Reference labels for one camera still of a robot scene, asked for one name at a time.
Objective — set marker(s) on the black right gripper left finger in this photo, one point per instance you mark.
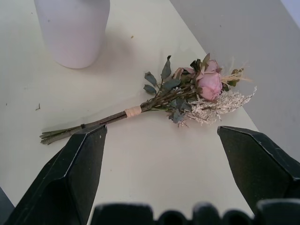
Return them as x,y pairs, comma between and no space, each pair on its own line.
70,173

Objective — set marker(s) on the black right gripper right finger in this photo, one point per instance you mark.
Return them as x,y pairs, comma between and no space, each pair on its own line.
257,166

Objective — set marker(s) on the white ceramic vase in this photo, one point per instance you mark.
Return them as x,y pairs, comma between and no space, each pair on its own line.
72,30

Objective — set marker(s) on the dried pink rose bouquet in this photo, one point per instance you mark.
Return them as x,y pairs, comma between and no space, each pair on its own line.
164,96

